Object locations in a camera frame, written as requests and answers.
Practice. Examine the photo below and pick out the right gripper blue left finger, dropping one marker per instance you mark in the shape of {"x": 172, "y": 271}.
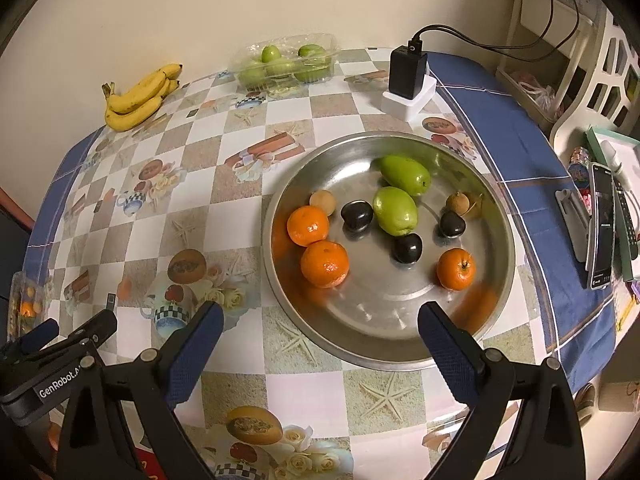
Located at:
{"x": 187, "y": 351}

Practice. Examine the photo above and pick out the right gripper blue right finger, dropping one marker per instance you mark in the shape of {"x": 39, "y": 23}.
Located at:
{"x": 457, "y": 355}

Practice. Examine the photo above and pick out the small orange tangerine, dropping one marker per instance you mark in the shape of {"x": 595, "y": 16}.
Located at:
{"x": 456, "y": 269}

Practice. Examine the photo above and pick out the brown kiwi fruit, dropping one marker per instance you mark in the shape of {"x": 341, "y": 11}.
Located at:
{"x": 467, "y": 205}

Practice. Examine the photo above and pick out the round green apple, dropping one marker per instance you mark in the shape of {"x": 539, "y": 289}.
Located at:
{"x": 395, "y": 211}

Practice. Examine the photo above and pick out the oblong green fruit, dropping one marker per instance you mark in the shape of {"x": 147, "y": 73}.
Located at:
{"x": 405, "y": 173}

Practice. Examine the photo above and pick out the tan longan fruit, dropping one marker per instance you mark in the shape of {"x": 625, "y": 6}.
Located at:
{"x": 323, "y": 200}

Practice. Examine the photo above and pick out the clear box of small fruits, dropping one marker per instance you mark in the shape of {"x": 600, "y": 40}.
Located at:
{"x": 27, "y": 304}

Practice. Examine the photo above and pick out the clear box of green fruits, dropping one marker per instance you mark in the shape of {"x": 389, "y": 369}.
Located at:
{"x": 285, "y": 61}

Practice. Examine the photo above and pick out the large steel bowl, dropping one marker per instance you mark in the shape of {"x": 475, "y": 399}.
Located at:
{"x": 371, "y": 319}

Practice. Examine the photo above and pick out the grey phone stand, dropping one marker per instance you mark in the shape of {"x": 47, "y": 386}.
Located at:
{"x": 576, "y": 218}

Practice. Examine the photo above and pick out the colourful round tin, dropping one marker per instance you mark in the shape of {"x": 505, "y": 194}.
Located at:
{"x": 579, "y": 167}

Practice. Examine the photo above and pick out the yellow banana bunch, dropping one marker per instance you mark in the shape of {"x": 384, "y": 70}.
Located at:
{"x": 125, "y": 111}

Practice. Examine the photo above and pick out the black power adapter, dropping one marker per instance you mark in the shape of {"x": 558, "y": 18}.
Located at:
{"x": 407, "y": 69}

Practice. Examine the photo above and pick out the white plastic chair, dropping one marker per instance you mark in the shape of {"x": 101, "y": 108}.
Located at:
{"x": 609, "y": 95}

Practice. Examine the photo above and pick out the white shelf rack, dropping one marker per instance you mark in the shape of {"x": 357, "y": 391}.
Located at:
{"x": 545, "y": 77}

